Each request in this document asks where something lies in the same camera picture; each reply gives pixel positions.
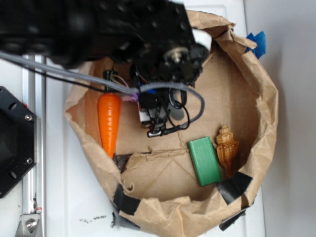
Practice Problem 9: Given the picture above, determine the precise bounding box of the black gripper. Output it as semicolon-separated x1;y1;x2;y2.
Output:
108;41;210;138

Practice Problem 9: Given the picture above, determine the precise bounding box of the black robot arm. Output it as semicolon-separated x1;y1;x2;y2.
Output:
0;0;209;137

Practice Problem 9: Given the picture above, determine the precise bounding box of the blue tape piece right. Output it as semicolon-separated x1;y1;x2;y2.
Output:
245;31;266;59

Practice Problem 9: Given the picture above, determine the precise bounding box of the orange plastic carrot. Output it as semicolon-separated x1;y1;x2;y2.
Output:
97;70;121;159

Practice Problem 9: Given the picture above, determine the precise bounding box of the green rectangular block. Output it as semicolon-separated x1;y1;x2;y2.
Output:
188;137;221;186

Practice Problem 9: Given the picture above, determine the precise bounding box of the brown striped seashell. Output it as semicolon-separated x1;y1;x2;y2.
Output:
215;124;239;178

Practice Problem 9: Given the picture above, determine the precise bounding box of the brown paper bag tray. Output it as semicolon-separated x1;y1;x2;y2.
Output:
65;10;278;237

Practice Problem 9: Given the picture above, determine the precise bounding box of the black tape bottom right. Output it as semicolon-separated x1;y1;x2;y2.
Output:
216;172;253;205

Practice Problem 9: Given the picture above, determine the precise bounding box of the black tape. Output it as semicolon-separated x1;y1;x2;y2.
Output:
216;172;253;205
113;184;141;216

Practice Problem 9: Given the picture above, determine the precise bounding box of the black tape bottom left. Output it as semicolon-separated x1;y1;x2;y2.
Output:
113;184;141;216

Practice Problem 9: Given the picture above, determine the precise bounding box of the gray sleeved cable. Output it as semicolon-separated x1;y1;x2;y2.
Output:
0;51;206;124

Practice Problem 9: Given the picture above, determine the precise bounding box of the aluminum extrusion rail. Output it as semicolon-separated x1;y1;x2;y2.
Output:
16;68;46;237

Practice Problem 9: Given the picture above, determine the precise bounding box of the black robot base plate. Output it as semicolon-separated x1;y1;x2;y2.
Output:
0;86;36;198

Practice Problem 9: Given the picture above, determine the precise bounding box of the metal corner bracket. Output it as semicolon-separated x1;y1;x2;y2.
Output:
15;213;42;237

